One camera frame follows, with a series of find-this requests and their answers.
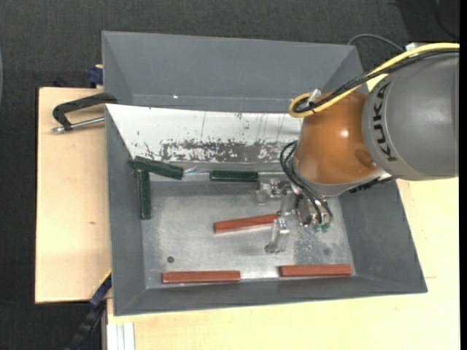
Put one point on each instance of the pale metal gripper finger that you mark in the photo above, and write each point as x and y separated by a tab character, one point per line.
280	233
269	189

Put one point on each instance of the dark green flat block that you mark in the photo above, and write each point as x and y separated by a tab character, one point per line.
145	195
158	168
233	176

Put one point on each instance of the red-brown flat block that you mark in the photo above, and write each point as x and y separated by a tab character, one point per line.
242	224
200	276
315	270

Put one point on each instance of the grey metal bin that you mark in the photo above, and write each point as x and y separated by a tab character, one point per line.
219	246

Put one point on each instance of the pale wood flat board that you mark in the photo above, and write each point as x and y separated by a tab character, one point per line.
69	202

